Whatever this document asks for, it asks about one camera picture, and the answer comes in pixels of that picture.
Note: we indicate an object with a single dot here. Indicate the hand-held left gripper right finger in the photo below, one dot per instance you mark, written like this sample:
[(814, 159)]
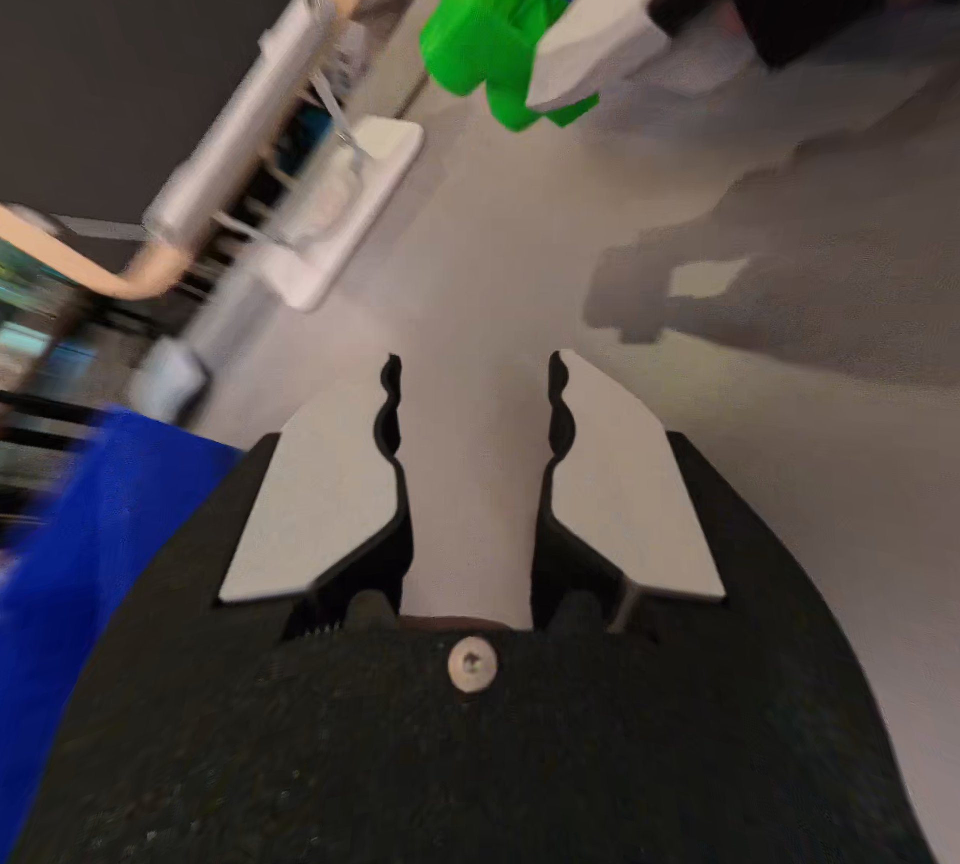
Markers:
[(630, 497)]

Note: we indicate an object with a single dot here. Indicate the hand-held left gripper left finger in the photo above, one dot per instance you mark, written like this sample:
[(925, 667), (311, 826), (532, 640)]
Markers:
[(322, 504)]

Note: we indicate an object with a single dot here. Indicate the green plastic block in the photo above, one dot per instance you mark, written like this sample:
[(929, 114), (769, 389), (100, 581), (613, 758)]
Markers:
[(480, 24)]

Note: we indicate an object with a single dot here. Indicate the blue plastic bin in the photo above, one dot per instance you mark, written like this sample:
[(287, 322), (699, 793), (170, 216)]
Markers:
[(90, 542)]

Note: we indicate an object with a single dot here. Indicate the white stand base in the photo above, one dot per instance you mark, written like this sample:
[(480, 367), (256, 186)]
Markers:
[(360, 204)]

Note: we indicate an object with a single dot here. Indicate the black board with wooden rim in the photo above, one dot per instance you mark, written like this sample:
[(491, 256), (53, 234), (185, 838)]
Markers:
[(112, 54)]

